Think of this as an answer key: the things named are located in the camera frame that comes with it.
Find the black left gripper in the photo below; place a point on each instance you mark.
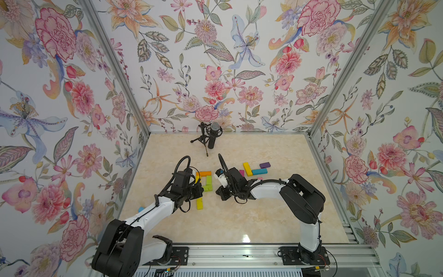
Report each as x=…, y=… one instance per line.
x=199, y=193

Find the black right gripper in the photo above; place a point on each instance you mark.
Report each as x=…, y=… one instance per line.
x=221, y=192

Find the yellow long block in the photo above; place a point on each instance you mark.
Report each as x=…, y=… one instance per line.
x=199, y=204

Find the orange long block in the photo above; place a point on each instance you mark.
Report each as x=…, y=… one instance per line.
x=204, y=174

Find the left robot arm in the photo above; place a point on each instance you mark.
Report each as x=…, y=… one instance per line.
x=122, y=250

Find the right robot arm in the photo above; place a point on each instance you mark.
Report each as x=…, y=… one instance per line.
x=304, y=200

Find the yellow upright block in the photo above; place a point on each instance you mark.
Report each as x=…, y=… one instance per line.
x=247, y=169

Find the teal block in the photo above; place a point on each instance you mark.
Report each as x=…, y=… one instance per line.
x=259, y=171

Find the purple block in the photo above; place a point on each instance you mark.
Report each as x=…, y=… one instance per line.
x=265, y=165

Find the black microphone tripod stand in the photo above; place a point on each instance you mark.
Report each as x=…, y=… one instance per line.
x=206, y=137

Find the black mesh microphone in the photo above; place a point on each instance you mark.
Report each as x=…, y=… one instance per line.
x=214, y=131

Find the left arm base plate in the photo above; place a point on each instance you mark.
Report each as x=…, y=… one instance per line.
x=174, y=257

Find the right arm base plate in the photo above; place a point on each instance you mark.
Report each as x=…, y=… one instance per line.
x=301, y=256

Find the aluminium front rail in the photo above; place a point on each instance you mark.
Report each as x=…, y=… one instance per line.
x=270, y=256

